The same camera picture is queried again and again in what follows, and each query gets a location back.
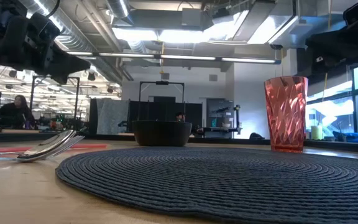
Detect black metal station frame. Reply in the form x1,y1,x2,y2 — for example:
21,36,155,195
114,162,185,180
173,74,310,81
138,80,185,122
29,75,81,128

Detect black partition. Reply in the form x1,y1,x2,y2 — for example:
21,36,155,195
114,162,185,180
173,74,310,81
128,100,203,134

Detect grey panel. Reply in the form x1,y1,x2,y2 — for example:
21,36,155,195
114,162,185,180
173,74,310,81
96,98,130,136

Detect pale yellow cylinder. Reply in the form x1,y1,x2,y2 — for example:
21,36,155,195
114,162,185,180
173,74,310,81
310,124,324,141

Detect long ceiling light strip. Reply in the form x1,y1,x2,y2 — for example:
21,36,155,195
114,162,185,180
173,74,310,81
66,50,282,65

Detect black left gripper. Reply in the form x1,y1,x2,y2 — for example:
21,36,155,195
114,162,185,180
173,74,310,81
0,12,92,86

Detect black table frame rail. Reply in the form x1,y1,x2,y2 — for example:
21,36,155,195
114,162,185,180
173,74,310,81
0,130,358,155

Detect blue cushion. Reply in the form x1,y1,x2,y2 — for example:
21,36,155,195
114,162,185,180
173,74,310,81
333,130,358,144

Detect black bowl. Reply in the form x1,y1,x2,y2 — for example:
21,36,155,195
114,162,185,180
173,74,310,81
131,120,193,147

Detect silver spiral air duct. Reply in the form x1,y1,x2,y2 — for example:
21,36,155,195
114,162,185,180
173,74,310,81
20,0,127,85

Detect black camera cable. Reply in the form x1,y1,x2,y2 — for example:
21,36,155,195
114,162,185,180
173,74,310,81
45,0,61,19

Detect red strip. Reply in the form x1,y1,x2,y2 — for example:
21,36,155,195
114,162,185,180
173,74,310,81
0,143,108,154

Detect dark round woven placemat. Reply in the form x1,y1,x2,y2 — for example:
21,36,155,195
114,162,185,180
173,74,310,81
55,146,358,224

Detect pink faceted plastic tumbler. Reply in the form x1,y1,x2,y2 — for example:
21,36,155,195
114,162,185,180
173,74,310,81
264,75,309,154

